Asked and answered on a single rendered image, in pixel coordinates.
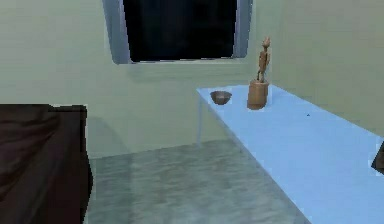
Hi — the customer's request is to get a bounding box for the brown wooden figure statue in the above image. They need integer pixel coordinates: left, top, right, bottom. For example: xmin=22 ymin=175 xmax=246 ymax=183
xmin=246 ymin=36 xmax=272 ymax=111

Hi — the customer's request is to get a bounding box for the light blue table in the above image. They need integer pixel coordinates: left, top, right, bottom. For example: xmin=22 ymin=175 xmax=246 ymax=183
xmin=195 ymin=83 xmax=384 ymax=224

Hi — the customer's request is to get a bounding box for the grey framed dark window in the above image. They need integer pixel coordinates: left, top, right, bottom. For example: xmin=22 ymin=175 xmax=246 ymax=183
xmin=101 ymin=0 xmax=254 ymax=65

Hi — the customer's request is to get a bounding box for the small brown bowl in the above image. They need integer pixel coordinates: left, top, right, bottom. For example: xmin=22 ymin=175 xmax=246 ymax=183
xmin=209 ymin=90 xmax=233 ymax=106

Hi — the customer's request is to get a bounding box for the dark flat object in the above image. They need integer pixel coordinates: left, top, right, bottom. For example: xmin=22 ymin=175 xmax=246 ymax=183
xmin=371 ymin=141 xmax=384 ymax=176

